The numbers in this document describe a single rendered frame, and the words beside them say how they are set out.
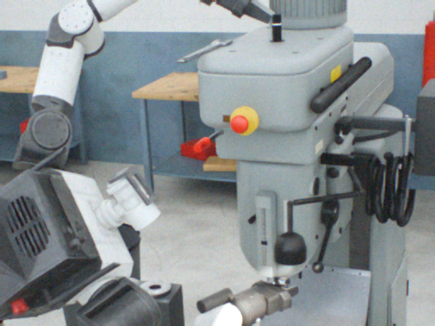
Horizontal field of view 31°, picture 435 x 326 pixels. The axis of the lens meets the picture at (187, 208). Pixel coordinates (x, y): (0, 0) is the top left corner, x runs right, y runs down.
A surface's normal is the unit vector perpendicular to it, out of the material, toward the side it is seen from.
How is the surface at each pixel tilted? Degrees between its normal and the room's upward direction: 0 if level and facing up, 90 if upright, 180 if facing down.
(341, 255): 90
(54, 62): 53
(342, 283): 63
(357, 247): 90
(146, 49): 90
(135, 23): 90
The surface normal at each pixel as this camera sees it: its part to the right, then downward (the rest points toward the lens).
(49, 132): 0.33, -0.18
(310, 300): -0.40, -0.11
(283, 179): -0.41, 0.36
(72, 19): -0.14, -0.27
